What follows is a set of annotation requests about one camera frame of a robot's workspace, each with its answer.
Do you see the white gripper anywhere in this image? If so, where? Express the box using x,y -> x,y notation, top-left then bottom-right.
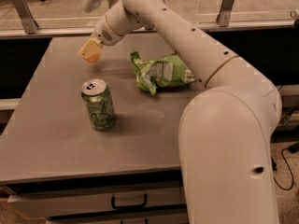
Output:
78,15 -> 122,61

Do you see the grey drawer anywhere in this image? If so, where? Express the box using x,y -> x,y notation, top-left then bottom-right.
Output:
8,186 -> 185,218
46,213 -> 189,224

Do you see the upper grey drawer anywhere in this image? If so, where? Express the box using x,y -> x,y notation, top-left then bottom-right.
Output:
8,186 -> 185,218

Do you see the orange fruit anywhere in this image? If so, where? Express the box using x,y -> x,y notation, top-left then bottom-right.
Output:
86,52 -> 100,63

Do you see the black drawer handle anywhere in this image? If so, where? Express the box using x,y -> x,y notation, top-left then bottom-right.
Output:
111,194 -> 148,210

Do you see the metal bracket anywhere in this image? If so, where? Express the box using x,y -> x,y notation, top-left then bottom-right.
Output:
11,0 -> 39,35
216,0 -> 235,27

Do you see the black cable on floor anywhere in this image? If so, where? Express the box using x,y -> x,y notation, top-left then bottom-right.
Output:
271,147 -> 295,191

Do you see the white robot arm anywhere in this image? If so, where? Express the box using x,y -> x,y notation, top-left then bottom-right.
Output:
80,0 -> 282,224

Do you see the green chip bag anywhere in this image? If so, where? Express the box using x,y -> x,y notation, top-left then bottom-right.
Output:
130,51 -> 196,95

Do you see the green soda can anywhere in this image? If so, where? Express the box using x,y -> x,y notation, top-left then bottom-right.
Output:
81,78 -> 116,131

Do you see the right metal bracket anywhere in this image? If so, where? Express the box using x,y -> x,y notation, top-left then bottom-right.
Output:
216,0 -> 235,27

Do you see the left metal bracket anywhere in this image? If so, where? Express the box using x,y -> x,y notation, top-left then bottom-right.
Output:
11,0 -> 39,35

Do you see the lower grey drawer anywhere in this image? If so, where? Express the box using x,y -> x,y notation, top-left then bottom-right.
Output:
46,213 -> 189,224

